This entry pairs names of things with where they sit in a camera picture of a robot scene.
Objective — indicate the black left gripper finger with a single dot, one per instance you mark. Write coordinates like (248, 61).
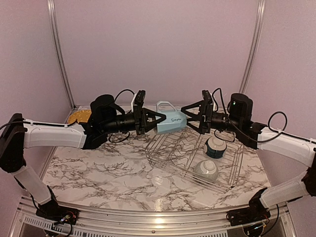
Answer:
(151, 123)
(153, 115)

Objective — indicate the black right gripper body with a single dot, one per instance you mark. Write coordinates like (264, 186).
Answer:
(206, 126)

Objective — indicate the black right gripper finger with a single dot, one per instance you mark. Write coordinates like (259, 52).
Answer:
(194, 124)
(187, 110)

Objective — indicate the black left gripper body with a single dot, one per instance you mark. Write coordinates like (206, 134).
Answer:
(139, 127)

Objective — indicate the light blue mug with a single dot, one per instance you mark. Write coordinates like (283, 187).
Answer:
(175, 119)

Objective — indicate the yellow polka dot plate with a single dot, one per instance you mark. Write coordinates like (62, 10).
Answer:
(80, 116)

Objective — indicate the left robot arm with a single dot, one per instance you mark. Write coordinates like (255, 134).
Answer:
(106, 117)

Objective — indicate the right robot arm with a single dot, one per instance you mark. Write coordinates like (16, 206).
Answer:
(236, 118)

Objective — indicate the dark teal mug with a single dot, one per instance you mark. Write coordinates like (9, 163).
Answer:
(215, 148)

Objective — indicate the pale green bowl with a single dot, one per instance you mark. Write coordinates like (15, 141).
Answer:
(207, 170)

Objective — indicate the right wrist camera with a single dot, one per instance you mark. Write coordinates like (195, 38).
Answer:
(208, 100)

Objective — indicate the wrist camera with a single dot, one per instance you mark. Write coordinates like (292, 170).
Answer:
(138, 99)
(208, 100)

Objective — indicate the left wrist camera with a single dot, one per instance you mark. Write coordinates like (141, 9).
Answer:
(138, 99)

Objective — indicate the metal wire dish rack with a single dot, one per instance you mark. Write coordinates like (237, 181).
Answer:
(180, 152)

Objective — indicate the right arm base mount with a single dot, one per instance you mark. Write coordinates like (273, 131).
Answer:
(247, 215)

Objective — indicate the right aluminium frame post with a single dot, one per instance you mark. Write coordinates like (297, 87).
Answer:
(254, 45)

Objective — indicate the aluminium frame post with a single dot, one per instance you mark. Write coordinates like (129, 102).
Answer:
(59, 54)
(254, 45)

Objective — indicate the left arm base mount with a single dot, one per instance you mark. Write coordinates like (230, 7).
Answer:
(63, 215)

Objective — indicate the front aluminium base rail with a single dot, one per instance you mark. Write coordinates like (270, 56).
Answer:
(100, 222)

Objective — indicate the left aluminium frame post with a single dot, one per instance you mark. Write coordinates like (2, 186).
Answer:
(59, 54)

